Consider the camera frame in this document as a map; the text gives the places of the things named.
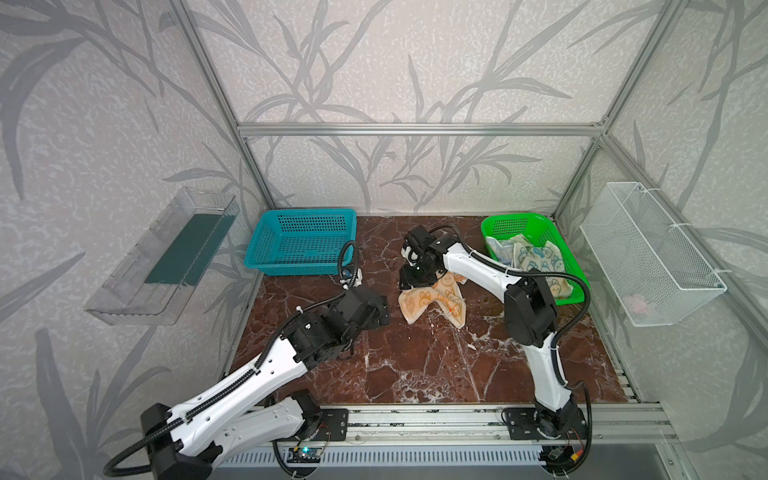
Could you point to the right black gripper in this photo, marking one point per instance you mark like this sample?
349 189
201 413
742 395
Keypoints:
414 274

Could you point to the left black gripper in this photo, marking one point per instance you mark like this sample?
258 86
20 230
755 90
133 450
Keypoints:
372 309

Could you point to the orange bunny towel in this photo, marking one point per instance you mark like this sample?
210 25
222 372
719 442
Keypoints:
445 293

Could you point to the teal plastic basket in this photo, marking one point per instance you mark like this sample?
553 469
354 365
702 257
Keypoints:
300 242

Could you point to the green plastic basket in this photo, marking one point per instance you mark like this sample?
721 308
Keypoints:
534 226

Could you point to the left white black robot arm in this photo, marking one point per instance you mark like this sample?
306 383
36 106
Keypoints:
192 438

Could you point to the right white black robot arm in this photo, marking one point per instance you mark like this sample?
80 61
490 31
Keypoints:
530 313

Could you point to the blue bunny towel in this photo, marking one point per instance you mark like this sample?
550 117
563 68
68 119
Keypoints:
519 253

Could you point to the green lit circuit board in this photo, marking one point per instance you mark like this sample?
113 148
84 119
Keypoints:
304 455

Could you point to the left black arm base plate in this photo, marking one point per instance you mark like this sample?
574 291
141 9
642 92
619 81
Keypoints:
327 425

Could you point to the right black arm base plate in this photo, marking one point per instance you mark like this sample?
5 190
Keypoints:
522 424

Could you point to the clear plastic wall shelf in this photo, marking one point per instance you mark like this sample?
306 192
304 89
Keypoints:
154 282

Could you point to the pink item in wire basket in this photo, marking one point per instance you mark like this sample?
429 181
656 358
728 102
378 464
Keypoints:
636 304

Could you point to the white wire mesh basket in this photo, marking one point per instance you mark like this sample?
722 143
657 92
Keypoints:
643 250

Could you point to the right wired connector board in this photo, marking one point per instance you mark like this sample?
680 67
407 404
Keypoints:
561 455

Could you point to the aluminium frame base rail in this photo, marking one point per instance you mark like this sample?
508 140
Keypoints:
461 427

